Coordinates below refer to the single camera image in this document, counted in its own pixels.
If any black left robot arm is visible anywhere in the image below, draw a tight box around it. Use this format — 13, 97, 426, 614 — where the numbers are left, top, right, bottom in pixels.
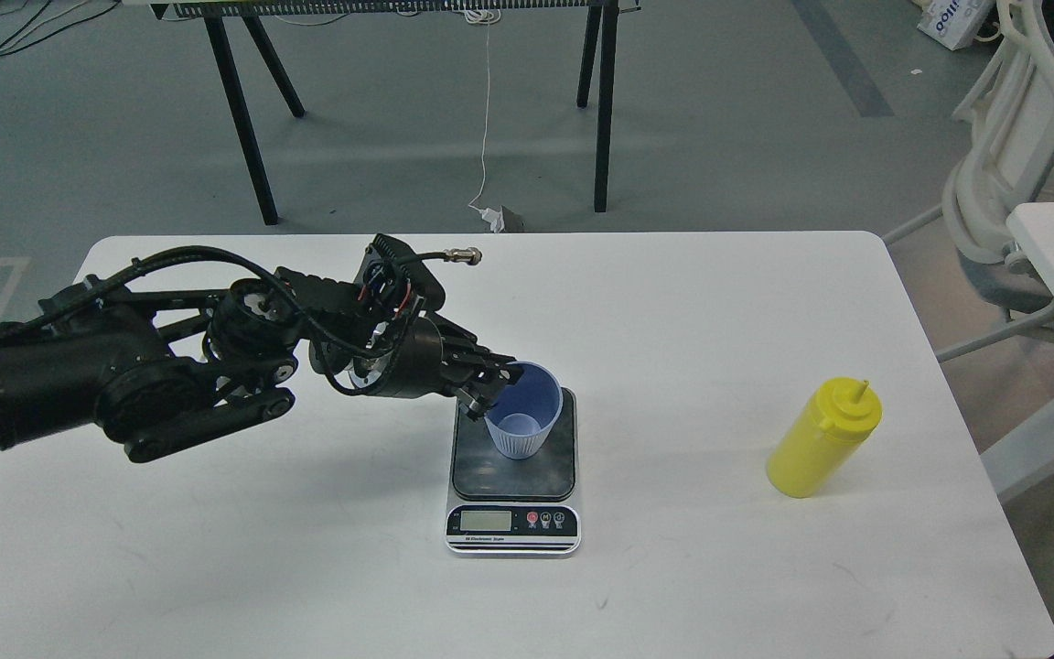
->
0, 234, 524, 463

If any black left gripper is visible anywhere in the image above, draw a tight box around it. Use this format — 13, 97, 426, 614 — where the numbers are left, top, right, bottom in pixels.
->
346, 313, 524, 420

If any digital kitchen scale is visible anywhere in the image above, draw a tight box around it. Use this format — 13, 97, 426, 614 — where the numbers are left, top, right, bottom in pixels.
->
444, 388, 583, 557

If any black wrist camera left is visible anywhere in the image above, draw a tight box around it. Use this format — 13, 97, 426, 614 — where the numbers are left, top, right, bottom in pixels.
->
354, 233, 484, 319

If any white cardboard box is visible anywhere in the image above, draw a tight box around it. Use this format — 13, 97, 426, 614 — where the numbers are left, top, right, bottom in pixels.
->
916, 0, 995, 51

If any blue ribbed plastic cup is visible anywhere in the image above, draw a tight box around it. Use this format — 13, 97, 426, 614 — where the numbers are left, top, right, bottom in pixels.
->
482, 362, 564, 459

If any yellow squeeze bottle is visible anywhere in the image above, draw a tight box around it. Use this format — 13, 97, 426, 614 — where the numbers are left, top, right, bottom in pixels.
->
765, 377, 883, 498

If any black trestle table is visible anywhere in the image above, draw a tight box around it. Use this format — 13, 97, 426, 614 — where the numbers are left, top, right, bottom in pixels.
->
150, 0, 645, 226

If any white hanging cable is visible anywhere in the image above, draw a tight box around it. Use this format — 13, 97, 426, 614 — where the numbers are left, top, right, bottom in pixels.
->
465, 7, 502, 225

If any power adapter on floor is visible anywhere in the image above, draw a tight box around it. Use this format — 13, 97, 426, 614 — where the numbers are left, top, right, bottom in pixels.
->
479, 206, 527, 233

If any white office chair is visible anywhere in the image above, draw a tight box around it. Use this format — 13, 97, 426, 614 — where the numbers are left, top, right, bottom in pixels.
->
883, 1, 1054, 362

